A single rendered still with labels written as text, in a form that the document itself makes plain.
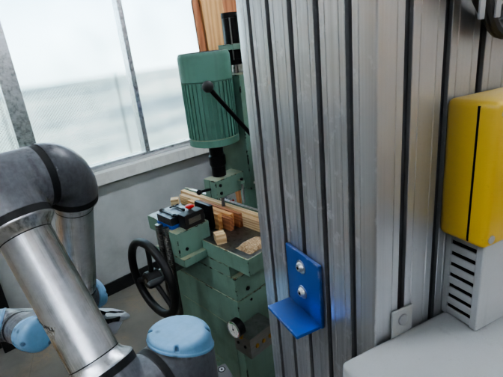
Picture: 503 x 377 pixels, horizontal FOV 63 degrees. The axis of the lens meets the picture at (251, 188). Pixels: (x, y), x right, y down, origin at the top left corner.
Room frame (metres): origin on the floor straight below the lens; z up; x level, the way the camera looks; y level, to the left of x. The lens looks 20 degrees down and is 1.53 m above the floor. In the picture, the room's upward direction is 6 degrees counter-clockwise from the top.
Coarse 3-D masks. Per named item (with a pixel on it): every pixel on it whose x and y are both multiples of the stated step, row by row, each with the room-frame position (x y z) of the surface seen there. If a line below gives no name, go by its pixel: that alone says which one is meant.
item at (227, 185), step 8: (224, 176) 1.42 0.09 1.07; (232, 176) 1.42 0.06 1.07; (240, 176) 1.44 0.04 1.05; (208, 184) 1.39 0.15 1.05; (216, 184) 1.37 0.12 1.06; (224, 184) 1.39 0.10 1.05; (232, 184) 1.41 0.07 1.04; (208, 192) 1.40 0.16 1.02; (216, 192) 1.36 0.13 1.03; (224, 192) 1.39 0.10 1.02; (232, 192) 1.41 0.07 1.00
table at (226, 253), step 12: (180, 204) 1.61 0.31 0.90; (156, 216) 1.51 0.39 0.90; (240, 228) 1.32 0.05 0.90; (204, 240) 1.25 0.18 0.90; (228, 240) 1.23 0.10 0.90; (240, 240) 1.22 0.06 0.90; (192, 252) 1.23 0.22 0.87; (204, 252) 1.24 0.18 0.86; (216, 252) 1.21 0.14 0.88; (228, 252) 1.16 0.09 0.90; (240, 252) 1.14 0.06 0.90; (180, 264) 1.20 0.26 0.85; (192, 264) 1.20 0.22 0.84; (228, 264) 1.16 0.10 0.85; (240, 264) 1.12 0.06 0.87; (252, 264) 1.10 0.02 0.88
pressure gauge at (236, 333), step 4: (232, 320) 1.08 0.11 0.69; (236, 320) 1.08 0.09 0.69; (240, 320) 1.08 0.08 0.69; (228, 324) 1.09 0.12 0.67; (232, 324) 1.08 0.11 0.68; (236, 324) 1.07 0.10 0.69; (240, 324) 1.07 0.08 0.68; (228, 328) 1.10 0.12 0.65; (232, 328) 1.08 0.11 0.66; (236, 328) 1.07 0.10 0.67; (240, 328) 1.06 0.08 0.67; (244, 328) 1.07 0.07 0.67; (232, 332) 1.08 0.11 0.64; (236, 332) 1.07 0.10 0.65; (240, 332) 1.06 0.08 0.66; (244, 332) 1.07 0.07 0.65; (232, 336) 1.08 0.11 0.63; (236, 336) 1.07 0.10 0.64; (240, 336) 1.06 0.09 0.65
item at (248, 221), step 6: (180, 198) 1.62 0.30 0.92; (186, 198) 1.59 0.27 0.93; (192, 198) 1.56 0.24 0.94; (186, 204) 1.59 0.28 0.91; (246, 216) 1.33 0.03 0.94; (246, 222) 1.32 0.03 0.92; (252, 222) 1.29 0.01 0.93; (258, 222) 1.27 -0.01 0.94; (252, 228) 1.30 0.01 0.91; (258, 228) 1.27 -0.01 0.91
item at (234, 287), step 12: (204, 264) 1.27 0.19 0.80; (192, 276) 1.34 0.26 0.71; (204, 276) 1.28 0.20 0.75; (216, 276) 1.22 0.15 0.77; (228, 276) 1.17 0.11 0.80; (240, 276) 1.17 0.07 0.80; (252, 276) 1.20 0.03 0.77; (264, 276) 1.24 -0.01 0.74; (216, 288) 1.23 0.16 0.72; (228, 288) 1.18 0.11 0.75; (240, 288) 1.16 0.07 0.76; (252, 288) 1.20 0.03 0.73
